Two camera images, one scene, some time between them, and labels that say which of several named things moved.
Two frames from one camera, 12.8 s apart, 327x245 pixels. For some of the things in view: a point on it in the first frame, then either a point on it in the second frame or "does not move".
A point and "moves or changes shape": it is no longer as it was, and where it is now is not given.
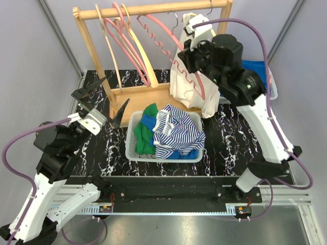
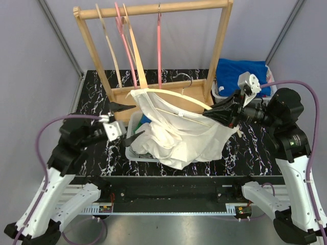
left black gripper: x=82 y=92 -> x=115 y=107
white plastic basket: x=131 y=155 does not move
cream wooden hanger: x=153 y=79 -> x=141 y=71
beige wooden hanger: x=110 y=47 does not move
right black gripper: x=188 y=62 -> x=222 y=113
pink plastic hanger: x=118 y=34 moves or changes shape
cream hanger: x=212 y=32 -> x=190 y=120
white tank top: x=195 y=90 -> x=178 y=139
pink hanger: x=203 y=94 -> x=159 y=43
